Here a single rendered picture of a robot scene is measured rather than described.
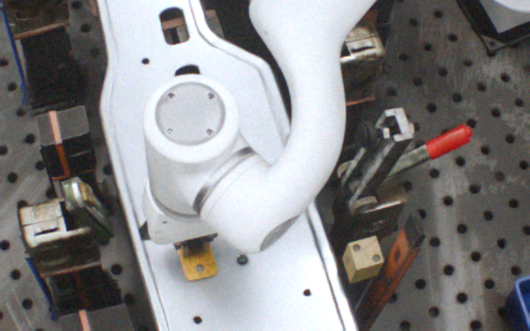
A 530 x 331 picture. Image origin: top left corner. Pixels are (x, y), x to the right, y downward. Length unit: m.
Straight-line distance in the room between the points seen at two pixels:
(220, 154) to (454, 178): 0.78
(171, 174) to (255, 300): 0.32
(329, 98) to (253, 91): 0.41
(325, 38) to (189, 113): 0.13
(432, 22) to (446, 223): 0.35
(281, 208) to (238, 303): 0.32
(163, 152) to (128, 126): 0.39
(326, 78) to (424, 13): 0.86
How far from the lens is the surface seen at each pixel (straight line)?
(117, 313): 1.24
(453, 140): 1.17
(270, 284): 1.23
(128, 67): 1.34
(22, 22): 1.44
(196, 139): 0.91
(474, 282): 1.59
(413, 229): 1.07
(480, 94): 1.72
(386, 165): 1.13
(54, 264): 1.29
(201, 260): 1.23
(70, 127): 1.32
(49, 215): 1.22
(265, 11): 0.92
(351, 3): 0.92
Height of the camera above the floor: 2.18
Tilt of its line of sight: 66 degrees down
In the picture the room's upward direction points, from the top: 8 degrees clockwise
